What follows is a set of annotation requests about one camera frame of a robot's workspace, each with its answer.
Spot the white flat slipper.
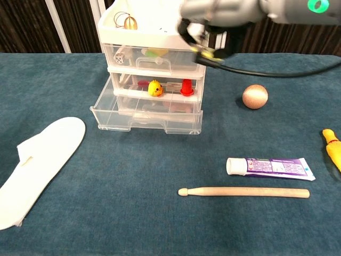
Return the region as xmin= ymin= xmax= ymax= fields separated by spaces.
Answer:
xmin=0 ymin=116 xmax=86 ymax=230

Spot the gold bell with red cord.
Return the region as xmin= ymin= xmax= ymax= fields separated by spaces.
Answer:
xmin=114 ymin=12 xmax=139 ymax=30

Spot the white plastic drawer organizer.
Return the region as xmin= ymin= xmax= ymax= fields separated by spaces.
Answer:
xmin=97 ymin=0 xmax=211 ymax=118

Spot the wooden drumstick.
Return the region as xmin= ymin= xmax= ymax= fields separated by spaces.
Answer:
xmin=177 ymin=187 xmax=311 ymax=199

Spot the red cone toy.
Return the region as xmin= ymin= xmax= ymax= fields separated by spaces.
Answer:
xmin=180 ymin=78 xmax=195 ymax=96

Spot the clear drawer with dice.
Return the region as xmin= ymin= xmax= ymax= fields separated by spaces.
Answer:
xmin=102 ymin=43 xmax=207 ymax=75

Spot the copper coloured ball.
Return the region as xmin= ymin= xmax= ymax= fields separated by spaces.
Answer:
xmin=242 ymin=84 xmax=269 ymax=109

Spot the yellow chick toy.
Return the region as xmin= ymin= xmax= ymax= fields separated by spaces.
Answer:
xmin=148 ymin=80 xmax=164 ymax=97

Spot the purple white toothpaste tube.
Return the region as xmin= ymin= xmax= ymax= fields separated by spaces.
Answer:
xmin=226 ymin=157 xmax=316 ymax=181

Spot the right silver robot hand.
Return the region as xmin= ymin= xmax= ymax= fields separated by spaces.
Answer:
xmin=177 ymin=0 xmax=264 ymax=46

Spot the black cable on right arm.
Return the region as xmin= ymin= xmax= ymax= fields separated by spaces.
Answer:
xmin=192 ymin=45 xmax=341 ymax=78

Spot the clear drawer with chick toy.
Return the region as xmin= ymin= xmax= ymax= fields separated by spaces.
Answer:
xmin=90 ymin=76 xmax=204 ymax=135

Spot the pink toy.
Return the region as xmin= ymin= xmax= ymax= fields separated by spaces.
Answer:
xmin=164 ymin=102 xmax=194 ymax=114

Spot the yellow rubber chicken toy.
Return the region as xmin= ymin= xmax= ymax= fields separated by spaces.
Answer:
xmin=322 ymin=129 xmax=341 ymax=171

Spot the teal table cloth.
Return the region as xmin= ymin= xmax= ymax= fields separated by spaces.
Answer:
xmin=0 ymin=52 xmax=341 ymax=256

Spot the white frame post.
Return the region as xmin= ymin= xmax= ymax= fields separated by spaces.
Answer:
xmin=90 ymin=0 xmax=105 ymax=53
xmin=214 ymin=31 xmax=228 ymax=52
xmin=45 ymin=0 xmax=71 ymax=53

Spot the yellow green toy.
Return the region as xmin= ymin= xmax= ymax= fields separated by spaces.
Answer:
xmin=143 ymin=47 xmax=168 ymax=58

